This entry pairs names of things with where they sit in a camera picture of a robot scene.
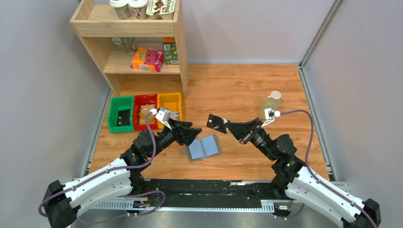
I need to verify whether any green plastic bin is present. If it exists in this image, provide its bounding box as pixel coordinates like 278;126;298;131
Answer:
107;96;134;133

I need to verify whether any black card in green bin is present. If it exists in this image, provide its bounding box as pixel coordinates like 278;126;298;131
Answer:
116;109;131;127

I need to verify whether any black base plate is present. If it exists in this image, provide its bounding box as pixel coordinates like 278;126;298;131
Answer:
129;179;296;209

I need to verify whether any green liquid bottle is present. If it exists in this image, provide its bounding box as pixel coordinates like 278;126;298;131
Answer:
258;90;282;119

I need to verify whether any aluminium frame rail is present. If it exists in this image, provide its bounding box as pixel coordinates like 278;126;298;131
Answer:
57;177;363;228

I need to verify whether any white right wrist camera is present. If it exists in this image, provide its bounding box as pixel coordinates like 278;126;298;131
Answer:
260;108;281;128

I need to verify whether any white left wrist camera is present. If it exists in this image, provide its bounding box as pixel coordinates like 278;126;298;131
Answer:
150;107;172;130

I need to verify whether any red plastic bin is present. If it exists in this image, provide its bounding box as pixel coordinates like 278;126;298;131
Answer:
133;94;158;131

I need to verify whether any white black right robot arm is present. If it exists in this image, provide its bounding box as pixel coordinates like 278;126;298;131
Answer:
225;118;381;228

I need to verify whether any gold card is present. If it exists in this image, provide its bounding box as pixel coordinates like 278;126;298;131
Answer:
139;104;155;124

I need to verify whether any yellow plastic bin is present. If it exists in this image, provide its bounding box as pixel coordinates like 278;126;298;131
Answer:
157;92;184;121

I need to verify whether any clear glass jar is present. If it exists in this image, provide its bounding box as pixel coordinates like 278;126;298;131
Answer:
122;37;139;55

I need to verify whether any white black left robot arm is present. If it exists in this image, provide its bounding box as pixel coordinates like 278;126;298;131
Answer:
38;119;202;228

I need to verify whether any white lid paper cup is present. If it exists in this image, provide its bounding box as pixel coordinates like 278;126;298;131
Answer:
109;0;131;19

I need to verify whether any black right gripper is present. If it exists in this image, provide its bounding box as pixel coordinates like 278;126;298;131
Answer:
224;118;276;162

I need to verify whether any wooden shelf unit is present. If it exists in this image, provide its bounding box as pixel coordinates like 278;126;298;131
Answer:
70;0;189;95

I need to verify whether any chocolate pudding pack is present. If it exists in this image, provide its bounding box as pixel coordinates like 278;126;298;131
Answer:
146;0;176;20

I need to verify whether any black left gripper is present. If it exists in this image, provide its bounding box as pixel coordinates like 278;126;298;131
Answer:
149;117;202;158

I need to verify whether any silver card in yellow bin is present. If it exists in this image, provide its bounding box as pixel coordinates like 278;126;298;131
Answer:
170;111;181;121

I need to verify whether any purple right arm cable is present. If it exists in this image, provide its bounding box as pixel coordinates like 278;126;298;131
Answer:
278;109;378;228

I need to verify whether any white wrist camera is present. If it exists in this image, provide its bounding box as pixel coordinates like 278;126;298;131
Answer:
150;107;172;130
260;108;281;128

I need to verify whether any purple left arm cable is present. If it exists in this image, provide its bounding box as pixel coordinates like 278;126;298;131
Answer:
38;110;166;218

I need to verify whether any orange pink snack box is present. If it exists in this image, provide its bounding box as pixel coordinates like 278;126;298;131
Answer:
132;47;164;72

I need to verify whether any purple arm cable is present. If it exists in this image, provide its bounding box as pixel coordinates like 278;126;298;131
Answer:
38;110;166;218
278;109;378;228

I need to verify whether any green carton box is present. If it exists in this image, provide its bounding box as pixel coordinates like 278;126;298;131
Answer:
163;37;179;65

